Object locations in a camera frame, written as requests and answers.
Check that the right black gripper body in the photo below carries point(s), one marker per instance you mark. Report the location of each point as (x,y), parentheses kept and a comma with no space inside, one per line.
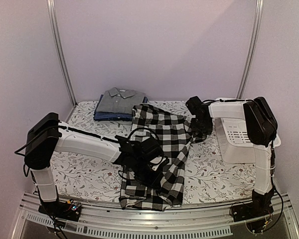
(202,126)

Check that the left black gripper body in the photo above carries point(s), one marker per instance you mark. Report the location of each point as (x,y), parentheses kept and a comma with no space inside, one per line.
(143,177)

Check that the black white checkered shirt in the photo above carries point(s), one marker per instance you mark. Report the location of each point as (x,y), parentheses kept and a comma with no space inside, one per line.
(175,138)

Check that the blue checkered shirt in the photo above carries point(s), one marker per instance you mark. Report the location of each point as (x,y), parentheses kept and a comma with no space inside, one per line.
(102,116)

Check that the grey polo shirt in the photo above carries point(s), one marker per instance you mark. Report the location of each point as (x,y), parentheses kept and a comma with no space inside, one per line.
(117,100)

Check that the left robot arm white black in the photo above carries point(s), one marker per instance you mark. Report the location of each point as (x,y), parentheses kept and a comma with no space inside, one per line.
(51,134)

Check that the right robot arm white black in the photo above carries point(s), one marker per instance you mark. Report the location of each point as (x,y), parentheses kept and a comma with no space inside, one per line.
(263,188)

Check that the white plastic basket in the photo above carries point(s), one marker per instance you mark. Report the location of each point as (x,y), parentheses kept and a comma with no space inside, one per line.
(246,130)

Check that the floral patterned table cloth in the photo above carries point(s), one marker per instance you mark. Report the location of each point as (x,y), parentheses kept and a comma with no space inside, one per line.
(208,179)

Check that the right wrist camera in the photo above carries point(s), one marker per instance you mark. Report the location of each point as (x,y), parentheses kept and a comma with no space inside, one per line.
(196,106)

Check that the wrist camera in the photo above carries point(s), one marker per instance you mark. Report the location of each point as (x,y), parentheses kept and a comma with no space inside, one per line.
(149,152)
(196,106)

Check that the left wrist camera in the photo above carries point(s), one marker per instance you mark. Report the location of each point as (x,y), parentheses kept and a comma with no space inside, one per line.
(149,152)

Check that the aluminium front rail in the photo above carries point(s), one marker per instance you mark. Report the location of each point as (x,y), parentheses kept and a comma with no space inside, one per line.
(106,220)

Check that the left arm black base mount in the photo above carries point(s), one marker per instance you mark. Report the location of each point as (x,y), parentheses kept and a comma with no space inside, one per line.
(69,210)

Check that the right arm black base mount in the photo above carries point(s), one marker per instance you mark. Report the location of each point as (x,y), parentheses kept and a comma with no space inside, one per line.
(241,211)

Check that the right aluminium frame post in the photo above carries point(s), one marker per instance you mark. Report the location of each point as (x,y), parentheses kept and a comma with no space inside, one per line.
(252,47)

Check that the aluminium frame post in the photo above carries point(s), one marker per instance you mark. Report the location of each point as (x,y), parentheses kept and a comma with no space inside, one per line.
(59,51)
(252,47)

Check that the left aluminium frame post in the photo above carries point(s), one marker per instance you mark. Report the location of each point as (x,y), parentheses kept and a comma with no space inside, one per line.
(59,51)

